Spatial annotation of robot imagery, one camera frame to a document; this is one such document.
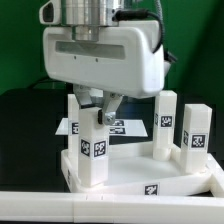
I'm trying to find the white marker sheet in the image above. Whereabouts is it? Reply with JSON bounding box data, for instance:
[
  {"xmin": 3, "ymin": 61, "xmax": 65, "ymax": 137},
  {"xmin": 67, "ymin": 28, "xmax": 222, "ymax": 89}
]
[{"xmin": 55, "ymin": 118, "xmax": 148, "ymax": 137}]

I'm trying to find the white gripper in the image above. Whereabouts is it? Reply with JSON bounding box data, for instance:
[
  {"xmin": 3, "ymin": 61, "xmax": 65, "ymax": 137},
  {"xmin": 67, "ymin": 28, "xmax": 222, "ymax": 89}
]
[{"xmin": 43, "ymin": 20, "xmax": 165, "ymax": 126}]

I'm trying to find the white right fence bar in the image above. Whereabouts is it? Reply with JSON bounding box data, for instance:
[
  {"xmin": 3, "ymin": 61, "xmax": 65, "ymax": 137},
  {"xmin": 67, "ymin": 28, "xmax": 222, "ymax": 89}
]
[{"xmin": 207, "ymin": 154, "xmax": 224, "ymax": 198}]

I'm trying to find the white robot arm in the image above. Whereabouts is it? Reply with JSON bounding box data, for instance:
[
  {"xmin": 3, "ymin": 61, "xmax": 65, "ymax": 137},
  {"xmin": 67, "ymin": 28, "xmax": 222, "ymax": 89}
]
[{"xmin": 39, "ymin": 0, "xmax": 175, "ymax": 125}]

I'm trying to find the white desk top tray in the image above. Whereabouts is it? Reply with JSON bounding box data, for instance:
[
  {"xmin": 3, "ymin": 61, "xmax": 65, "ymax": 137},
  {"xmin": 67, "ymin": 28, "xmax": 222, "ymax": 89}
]
[{"xmin": 61, "ymin": 142, "xmax": 212, "ymax": 196}]

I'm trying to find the white fence bar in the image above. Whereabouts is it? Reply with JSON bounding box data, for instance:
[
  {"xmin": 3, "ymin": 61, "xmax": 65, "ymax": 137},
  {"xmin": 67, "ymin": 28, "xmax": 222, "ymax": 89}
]
[
  {"xmin": 0, "ymin": 192, "xmax": 224, "ymax": 224},
  {"xmin": 207, "ymin": 154, "xmax": 224, "ymax": 198}
]

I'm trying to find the white front fence bar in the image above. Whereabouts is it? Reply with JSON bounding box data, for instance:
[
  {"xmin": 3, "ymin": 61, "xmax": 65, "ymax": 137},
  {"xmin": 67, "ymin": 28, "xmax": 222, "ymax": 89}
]
[{"xmin": 0, "ymin": 192, "xmax": 224, "ymax": 224}]

